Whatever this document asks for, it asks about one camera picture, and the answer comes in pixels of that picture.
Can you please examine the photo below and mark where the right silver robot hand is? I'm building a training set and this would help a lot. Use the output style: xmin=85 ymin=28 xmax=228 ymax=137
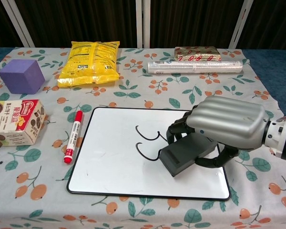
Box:
xmin=166 ymin=96 xmax=269 ymax=168

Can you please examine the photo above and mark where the dark grey whiteboard eraser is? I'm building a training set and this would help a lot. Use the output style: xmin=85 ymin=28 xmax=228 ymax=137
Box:
xmin=158 ymin=133 xmax=219 ymax=177

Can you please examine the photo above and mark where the black-framed whiteboard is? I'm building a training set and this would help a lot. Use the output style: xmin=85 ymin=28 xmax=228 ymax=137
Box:
xmin=66 ymin=107 xmax=232 ymax=201

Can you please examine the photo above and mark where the red whiteboard marker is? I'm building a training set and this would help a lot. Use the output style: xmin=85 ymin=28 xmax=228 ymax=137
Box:
xmin=63 ymin=110 xmax=84 ymax=165

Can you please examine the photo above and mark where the clear plastic wrap roll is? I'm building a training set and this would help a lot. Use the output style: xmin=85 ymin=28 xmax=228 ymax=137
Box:
xmin=147 ymin=60 xmax=243 ymax=74

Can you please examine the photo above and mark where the gold foil wrapped package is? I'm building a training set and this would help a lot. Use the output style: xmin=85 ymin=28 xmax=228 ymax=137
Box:
xmin=174 ymin=46 xmax=222 ymax=62

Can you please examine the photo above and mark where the floral fruit print tablecloth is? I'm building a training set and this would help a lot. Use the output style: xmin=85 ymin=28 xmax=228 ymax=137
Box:
xmin=0 ymin=47 xmax=286 ymax=229

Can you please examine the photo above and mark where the yellow snack bag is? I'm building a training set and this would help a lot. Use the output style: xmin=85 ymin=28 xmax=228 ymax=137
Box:
xmin=57 ymin=41 xmax=121 ymax=88

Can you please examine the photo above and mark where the dark brown curtain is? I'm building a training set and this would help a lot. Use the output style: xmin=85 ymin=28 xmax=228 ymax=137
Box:
xmin=0 ymin=0 xmax=286 ymax=50

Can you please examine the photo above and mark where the purple foam cube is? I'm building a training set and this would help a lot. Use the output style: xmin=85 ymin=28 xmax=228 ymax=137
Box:
xmin=0 ymin=59 xmax=46 ymax=95

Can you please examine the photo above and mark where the red and white cookie box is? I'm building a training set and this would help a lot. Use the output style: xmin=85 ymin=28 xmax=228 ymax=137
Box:
xmin=0 ymin=99 xmax=47 ymax=148

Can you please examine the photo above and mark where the slanted white metal frame bar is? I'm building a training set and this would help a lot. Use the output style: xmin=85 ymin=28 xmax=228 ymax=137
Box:
xmin=0 ymin=0 xmax=35 ymax=48
xmin=229 ymin=0 xmax=254 ymax=50

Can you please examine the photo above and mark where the upright white metal frame post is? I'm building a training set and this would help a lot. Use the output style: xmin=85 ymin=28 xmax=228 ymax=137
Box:
xmin=135 ymin=0 xmax=143 ymax=49
xmin=143 ymin=0 xmax=152 ymax=49

